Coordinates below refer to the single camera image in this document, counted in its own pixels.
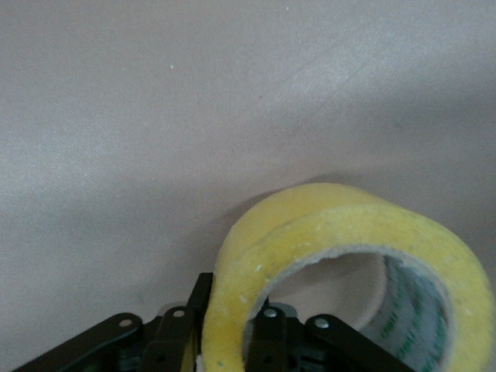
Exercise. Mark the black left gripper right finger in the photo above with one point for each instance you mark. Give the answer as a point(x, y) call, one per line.
point(321, 341)

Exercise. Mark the yellowish clear tape roll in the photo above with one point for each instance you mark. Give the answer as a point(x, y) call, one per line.
point(294, 236)

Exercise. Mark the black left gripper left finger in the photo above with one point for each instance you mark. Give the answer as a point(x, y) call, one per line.
point(166, 341)

